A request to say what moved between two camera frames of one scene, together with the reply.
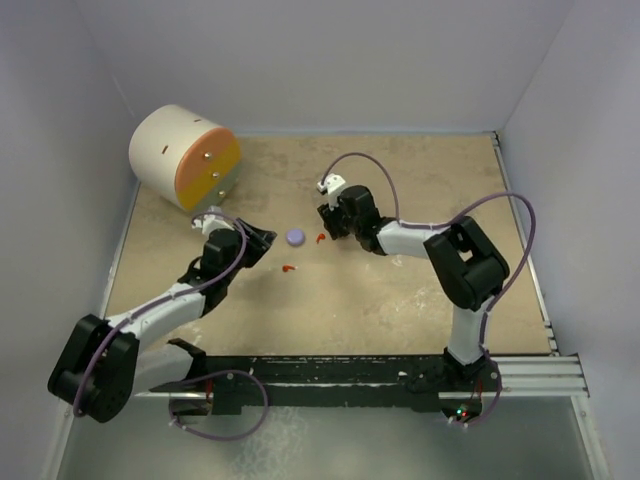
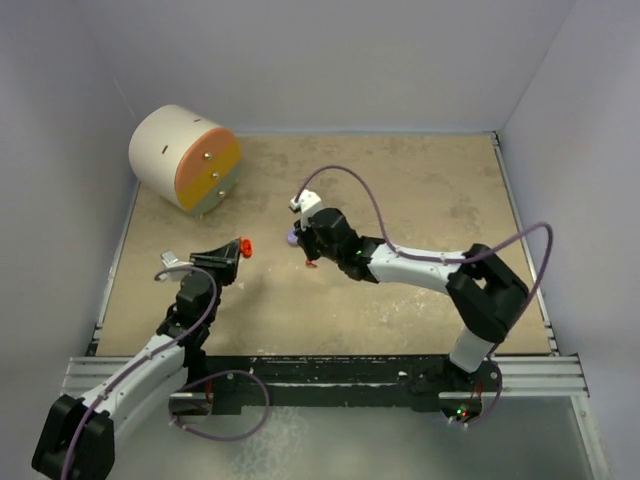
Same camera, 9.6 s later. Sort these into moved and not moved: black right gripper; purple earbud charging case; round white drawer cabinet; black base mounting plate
Moved: black right gripper
Not moved: round white drawer cabinet; purple earbud charging case; black base mounting plate
